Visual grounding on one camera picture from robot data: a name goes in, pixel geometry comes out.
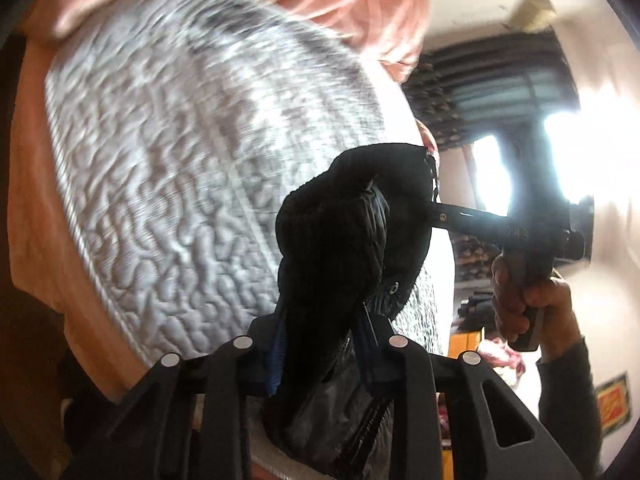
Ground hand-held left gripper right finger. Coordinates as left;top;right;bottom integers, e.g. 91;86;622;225
357;310;583;480

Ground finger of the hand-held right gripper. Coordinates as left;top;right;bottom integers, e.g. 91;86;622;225
427;201;506;242

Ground yellow wooden cabinet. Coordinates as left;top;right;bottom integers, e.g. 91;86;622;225
446;329;501;361

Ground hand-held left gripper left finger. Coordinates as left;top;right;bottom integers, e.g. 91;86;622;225
65;310;291;480

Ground bright window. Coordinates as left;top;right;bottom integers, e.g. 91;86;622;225
470;110;596;221

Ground person's right hand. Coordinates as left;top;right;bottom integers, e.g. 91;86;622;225
490;254;582;362

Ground grey quilted bedspread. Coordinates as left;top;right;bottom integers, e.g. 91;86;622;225
42;0;453;476

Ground pink clothes pile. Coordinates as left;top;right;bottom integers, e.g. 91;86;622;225
477;337;528;376

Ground dark patterned curtain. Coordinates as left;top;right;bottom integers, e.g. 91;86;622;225
450;232;503;311
400;30;581;153

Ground black quilted pants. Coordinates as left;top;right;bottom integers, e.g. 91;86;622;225
262;142;441;480

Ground bed with pink sheet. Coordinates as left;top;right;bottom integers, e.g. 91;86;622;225
7;0;451;480

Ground framed wall picture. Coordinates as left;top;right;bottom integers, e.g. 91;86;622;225
595;371;630;436

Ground pink fleece blanket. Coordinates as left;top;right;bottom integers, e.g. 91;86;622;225
50;0;436;83

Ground person's right forearm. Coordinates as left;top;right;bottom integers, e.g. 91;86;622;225
535;337;606;480

